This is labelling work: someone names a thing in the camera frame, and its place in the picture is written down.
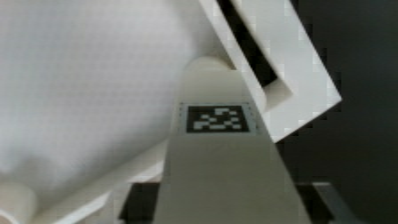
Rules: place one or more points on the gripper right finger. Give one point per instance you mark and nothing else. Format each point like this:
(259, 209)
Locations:
(326, 206)

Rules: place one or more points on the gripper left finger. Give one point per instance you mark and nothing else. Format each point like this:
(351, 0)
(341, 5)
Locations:
(134, 203)

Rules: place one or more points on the white desk top tray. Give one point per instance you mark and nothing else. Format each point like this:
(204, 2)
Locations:
(94, 53)

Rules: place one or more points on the white L-shaped fence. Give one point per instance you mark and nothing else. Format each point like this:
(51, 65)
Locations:
(273, 56)

